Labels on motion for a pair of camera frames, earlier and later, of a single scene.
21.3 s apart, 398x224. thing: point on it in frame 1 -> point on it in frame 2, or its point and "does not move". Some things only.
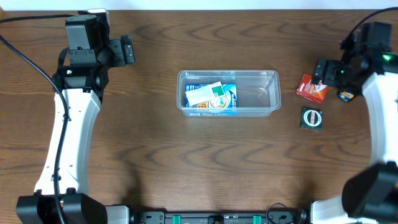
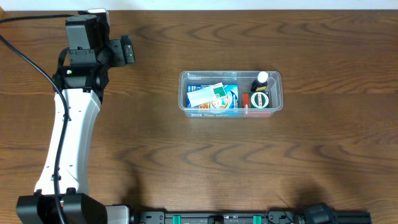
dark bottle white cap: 346,96 -> 260,83
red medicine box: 315,92 -> 249,112
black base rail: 296,217 does not move
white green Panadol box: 205,94 does not move
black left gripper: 126,49 does not move
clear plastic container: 228,93 does not move
